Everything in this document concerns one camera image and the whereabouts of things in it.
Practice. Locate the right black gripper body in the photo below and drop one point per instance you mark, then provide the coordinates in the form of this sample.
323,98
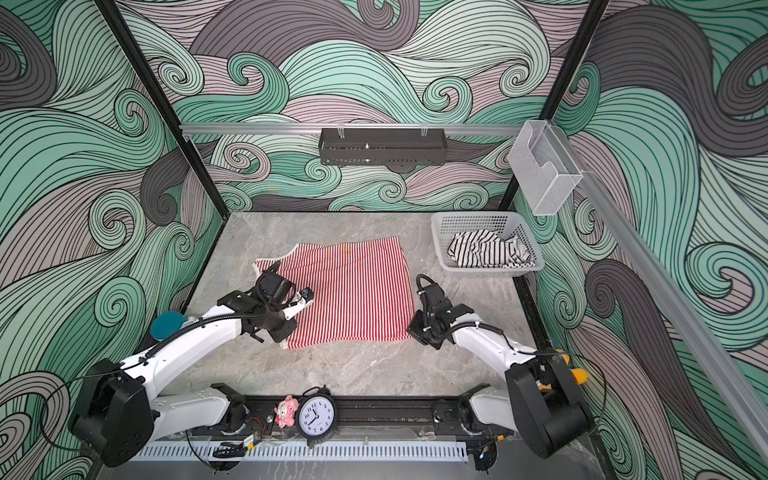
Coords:
423,330

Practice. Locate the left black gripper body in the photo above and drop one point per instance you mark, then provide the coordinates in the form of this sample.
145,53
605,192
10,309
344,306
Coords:
279,326

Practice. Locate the red white striped tank top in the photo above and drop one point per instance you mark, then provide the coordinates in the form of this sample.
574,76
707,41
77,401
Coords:
362,291

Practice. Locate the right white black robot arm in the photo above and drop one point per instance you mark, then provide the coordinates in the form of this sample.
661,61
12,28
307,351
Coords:
541,401

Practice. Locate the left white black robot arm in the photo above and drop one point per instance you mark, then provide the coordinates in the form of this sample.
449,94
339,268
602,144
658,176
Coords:
121,406

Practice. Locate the black white striped tank top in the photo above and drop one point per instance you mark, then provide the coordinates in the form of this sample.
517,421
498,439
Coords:
486,249

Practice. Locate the white plastic laundry basket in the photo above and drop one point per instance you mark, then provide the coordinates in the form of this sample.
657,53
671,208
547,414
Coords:
445,225

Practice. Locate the teal lid white cup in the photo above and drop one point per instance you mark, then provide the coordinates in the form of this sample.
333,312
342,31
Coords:
166,324

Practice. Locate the pink plush toy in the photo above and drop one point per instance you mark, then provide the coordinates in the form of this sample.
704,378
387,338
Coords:
285,412

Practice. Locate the black round alarm clock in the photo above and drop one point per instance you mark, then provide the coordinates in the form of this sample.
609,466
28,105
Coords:
317,416

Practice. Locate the yellow plush toy red shirt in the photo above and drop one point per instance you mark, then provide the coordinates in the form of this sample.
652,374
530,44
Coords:
580,375

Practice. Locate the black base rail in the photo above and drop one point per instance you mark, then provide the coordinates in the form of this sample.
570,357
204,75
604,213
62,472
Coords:
444,416

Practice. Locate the aluminium back wall rail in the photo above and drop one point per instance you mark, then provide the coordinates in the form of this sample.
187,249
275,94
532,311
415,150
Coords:
290,128

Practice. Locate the aluminium wall rail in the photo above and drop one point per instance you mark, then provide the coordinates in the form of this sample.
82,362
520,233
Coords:
290,128
727,378

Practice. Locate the black wall shelf tray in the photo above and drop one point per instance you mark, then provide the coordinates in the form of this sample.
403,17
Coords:
382,147

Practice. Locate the white slotted cable duct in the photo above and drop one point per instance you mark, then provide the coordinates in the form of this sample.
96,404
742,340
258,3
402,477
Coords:
299,451

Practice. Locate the clear acrylic wall holder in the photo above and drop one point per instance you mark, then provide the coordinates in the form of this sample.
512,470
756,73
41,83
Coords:
545,165

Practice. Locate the aluminium right wall rail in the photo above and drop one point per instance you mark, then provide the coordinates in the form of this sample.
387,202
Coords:
727,378

